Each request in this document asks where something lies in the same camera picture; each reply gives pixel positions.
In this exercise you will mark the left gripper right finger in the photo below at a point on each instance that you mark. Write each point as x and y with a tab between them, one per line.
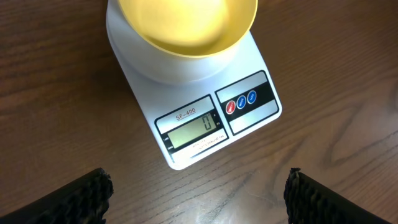
309	202

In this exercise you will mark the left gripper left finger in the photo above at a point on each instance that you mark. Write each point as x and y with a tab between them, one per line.
83	201

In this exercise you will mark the white digital kitchen scale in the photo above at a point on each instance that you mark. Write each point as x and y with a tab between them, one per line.
194	107

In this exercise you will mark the yellow bowl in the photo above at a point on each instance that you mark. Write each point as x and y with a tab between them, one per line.
190	28

